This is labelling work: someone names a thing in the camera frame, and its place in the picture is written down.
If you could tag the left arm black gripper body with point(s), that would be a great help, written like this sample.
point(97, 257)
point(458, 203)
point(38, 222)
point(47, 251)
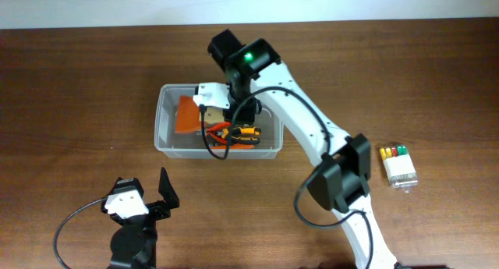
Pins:
point(158, 211)

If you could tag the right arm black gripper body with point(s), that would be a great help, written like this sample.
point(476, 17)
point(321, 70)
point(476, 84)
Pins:
point(241, 107)

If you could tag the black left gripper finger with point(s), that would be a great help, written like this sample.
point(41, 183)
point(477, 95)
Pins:
point(126, 189)
point(166, 190)

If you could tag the yellow black long-nose pliers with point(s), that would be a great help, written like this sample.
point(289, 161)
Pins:
point(248, 135)

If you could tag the red handled wire cutters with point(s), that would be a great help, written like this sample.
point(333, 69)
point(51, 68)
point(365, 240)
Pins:
point(218, 133)

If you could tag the orange screwdriver bit holder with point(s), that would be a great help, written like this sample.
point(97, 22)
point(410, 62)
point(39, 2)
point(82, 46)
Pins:
point(237, 146)

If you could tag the orange scraper wooden handle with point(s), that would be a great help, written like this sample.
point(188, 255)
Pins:
point(188, 119)

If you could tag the boxed coloured screwdriver set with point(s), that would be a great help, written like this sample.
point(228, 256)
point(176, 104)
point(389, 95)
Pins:
point(399, 168)

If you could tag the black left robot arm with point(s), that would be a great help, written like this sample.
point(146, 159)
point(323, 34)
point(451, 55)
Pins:
point(133, 246)

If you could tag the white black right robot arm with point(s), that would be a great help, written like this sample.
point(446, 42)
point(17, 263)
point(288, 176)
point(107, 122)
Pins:
point(341, 163)

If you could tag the clear plastic container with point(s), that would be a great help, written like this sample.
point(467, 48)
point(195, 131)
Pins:
point(190, 145)

